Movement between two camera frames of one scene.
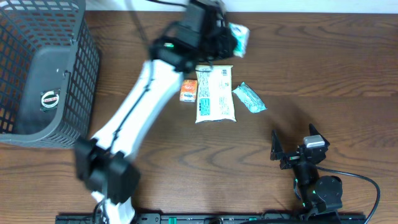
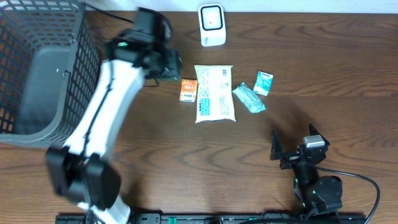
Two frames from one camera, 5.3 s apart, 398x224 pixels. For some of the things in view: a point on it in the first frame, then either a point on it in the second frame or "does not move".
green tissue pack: [249, 98] does not move
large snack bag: [215, 100] does not move
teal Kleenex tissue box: [242, 33] -> [263, 80]
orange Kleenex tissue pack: [189, 91] does not move
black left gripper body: [224, 38] -> [173, 66]
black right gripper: [290, 159] does not move
